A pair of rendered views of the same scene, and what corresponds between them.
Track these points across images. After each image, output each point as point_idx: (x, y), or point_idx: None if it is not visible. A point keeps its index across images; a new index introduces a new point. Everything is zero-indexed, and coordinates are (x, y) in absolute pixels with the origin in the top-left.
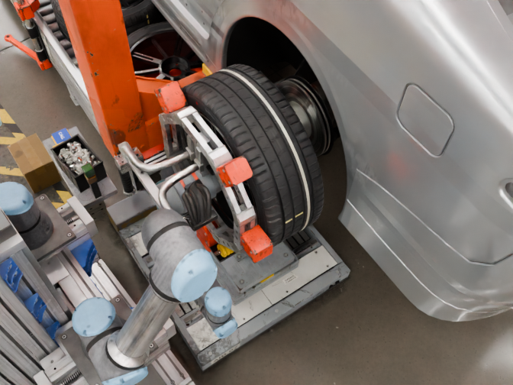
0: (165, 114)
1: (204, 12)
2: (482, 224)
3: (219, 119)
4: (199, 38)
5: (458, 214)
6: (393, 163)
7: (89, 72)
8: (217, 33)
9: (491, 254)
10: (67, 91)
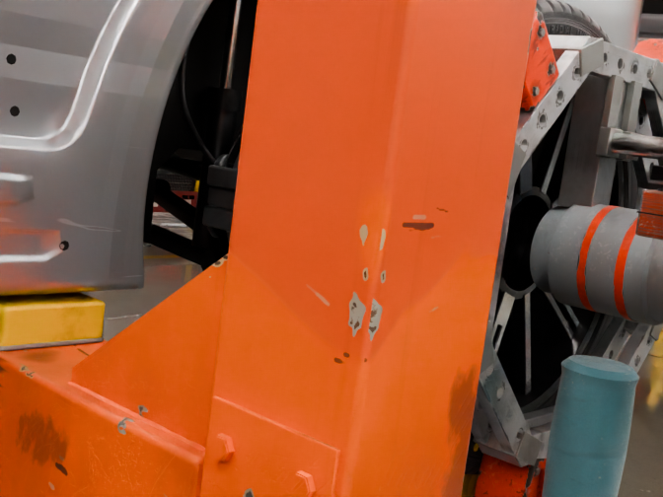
0: (536, 108)
1: (25, 54)
2: (634, 1)
3: (582, 17)
4: (21, 175)
5: (620, 14)
6: None
7: (521, 38)
8: (145, 66)
9: (635, 42)
10: None
